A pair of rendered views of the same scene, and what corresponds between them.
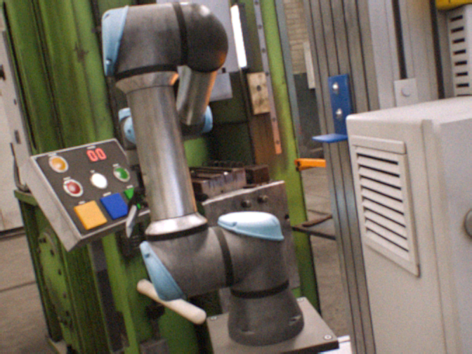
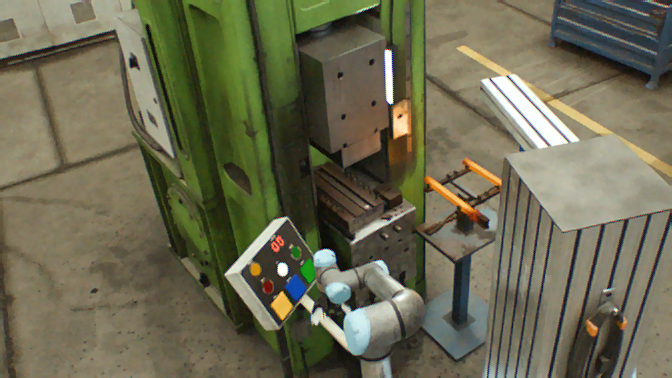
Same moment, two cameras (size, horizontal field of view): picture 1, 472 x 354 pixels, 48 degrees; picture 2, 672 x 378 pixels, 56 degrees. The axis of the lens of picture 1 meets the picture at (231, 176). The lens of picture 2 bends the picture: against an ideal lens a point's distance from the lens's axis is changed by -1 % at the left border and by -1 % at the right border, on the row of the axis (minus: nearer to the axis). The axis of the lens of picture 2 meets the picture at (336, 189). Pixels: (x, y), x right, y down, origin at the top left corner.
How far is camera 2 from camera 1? 1.53 m
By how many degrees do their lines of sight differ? 29
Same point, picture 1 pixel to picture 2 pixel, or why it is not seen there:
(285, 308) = not seen: outside the picture
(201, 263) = not seen: outside the picture
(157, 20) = (388, 333)
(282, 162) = (411, 168)
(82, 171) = (270, 266)
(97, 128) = (264, 189)
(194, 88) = not seen: hidden behind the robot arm
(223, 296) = (359, 299)
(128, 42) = (370, 348)
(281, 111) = (416, 126)
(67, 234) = (267, 323)
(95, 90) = (263, 161)
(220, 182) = (363, 217)
